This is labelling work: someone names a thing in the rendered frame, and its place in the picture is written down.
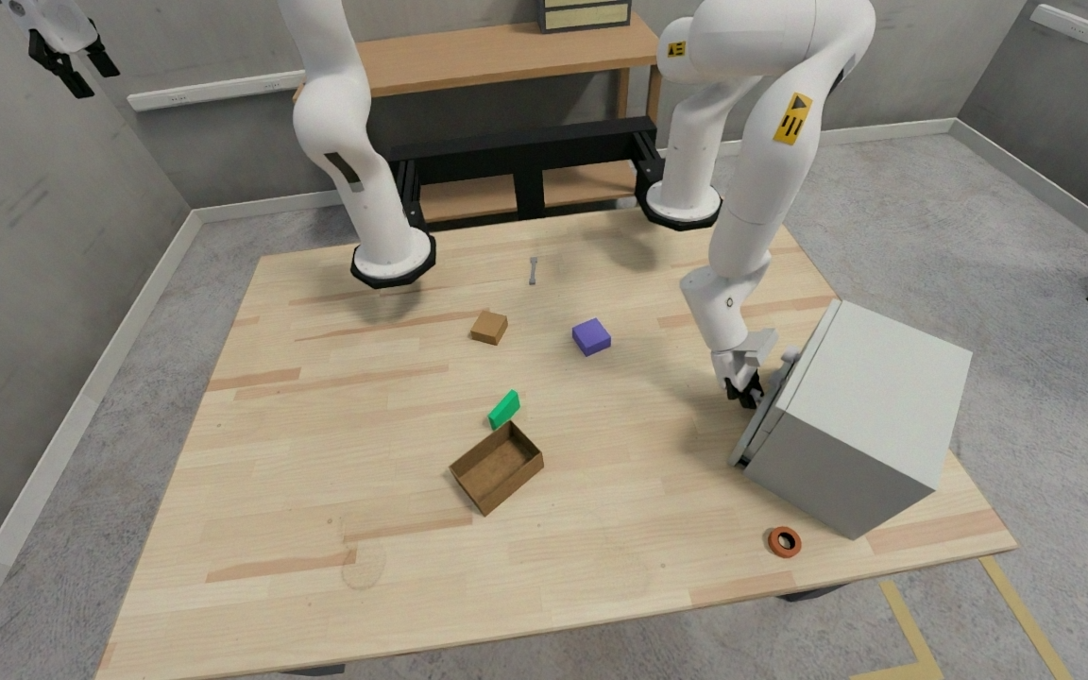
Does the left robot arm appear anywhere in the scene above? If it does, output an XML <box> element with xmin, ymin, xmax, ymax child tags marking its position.
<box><xmin>647</xmin><ymin>0</ymin><xmax>876</xmax><ymax>367</ymax></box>

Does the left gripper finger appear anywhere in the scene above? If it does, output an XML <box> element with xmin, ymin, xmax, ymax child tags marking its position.
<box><xmin>747</xmin><ymin>368</ymin><xmax>764</xmax><ymax>397</ymax></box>
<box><xmin>726</xmin><ymin>378</ymin><xmax>757</xmax><ymax>410</ymax></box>

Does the orange-brown ring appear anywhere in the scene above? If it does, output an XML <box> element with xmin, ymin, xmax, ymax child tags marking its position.
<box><xmin>768</xmin><ymin>526</ymin><xmax>802</xmax><ymax>558</ymax></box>

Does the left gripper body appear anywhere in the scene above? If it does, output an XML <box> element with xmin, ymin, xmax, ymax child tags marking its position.
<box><xmin>710</xmin><ymin>350</ymin><xmax>757</xmax><ymax>391</ymax></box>

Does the green rectangular block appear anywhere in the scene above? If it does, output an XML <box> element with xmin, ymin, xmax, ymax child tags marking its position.
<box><xmin>489</xmin><ymin>390</ymin><xmax>520</xmax><ymax>431</ymax></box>

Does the brown open-top box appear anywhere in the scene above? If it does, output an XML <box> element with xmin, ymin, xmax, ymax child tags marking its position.
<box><xmin>449</xmin><ymin>418</ymin><xmax>544</xmax><ymax>517</ymax></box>

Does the brown cube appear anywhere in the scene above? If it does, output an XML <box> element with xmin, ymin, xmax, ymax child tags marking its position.
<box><xmin>470</xmin><ymin>310</ymin><xmax>508</xmax><ymax>346</ymax></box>

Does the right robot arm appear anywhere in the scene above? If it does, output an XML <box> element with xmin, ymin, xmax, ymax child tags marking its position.
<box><xmin>277</xmin><ymin>0</ymin><xmax>431</xmax><ymax>279</ymax></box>

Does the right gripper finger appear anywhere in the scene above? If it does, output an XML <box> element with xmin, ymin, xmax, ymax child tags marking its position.
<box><xmin>28</xmin><ymin>28</ymin><xmax>94</xmax><ymax>99</ymax></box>
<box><xmin>84</xmin><ymin>33</ymin><xmax>120</xmax><ymax>77</ymax></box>

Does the purple block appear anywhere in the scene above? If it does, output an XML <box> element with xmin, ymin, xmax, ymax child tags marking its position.
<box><xmin>572</xmin><ymin>317</ymin><xmax>611</xmax><ymax>357</ymax></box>

